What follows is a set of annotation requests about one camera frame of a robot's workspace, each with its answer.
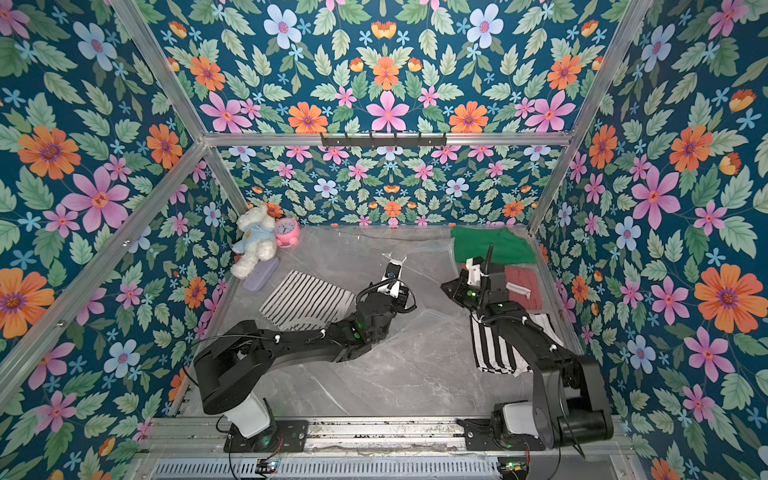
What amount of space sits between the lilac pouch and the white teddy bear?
1 centimetres

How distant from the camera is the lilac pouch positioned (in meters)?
1.02

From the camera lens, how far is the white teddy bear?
1.02 meters
